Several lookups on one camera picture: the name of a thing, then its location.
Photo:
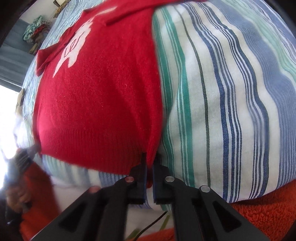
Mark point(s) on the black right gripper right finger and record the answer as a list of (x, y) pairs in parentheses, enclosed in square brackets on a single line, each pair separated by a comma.
[(199, 213)]

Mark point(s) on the striped blue green bedspread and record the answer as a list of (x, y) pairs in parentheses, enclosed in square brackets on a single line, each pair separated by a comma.
[(249, 68)]

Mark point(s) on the red knit rabbit sweater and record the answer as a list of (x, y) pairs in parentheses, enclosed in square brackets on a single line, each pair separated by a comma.
[(126, 79)]

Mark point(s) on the person's left hand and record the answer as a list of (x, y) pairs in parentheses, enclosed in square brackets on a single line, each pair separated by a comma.
[(17, 196)]

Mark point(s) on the pile of colourful clothes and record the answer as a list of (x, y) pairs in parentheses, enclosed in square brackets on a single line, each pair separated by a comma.
[(35, 33)]

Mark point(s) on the orange fleece garment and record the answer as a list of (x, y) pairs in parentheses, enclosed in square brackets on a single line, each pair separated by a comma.
[(273, 213)]

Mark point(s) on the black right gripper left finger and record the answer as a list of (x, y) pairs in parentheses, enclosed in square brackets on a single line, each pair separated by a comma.
[(100, 215)]

